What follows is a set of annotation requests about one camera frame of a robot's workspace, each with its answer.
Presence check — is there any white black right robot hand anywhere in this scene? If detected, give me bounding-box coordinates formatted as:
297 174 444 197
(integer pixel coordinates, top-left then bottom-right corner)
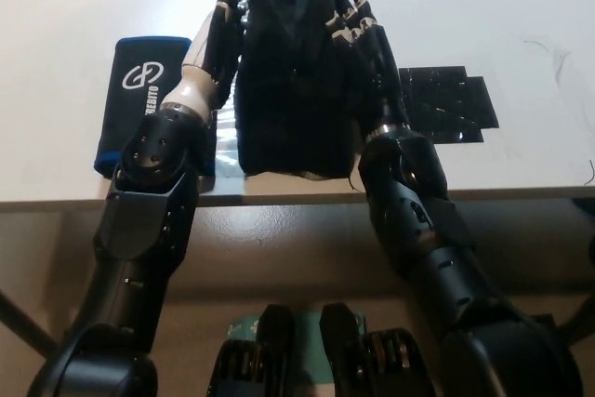
323 0 413 136

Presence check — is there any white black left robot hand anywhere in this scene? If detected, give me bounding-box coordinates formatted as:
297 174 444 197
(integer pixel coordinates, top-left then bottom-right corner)
160 0 247 120

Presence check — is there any black fabric lunch bag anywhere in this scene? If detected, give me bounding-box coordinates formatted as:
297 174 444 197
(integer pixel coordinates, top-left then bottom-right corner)
234 0 369 183

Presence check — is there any black tape patch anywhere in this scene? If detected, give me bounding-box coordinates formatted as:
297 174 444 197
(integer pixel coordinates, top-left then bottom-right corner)
397 64 501 144

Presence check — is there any black blue Strebito notebook case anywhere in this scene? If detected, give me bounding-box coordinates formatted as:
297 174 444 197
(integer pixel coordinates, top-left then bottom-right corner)
92 36 218 180

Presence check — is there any clear tape patch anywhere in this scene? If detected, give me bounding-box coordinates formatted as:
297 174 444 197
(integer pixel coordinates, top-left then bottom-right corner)
211 107 248 179

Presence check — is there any thin black wire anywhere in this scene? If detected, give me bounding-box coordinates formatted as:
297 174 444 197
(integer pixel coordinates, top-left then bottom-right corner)
522 38 595 187

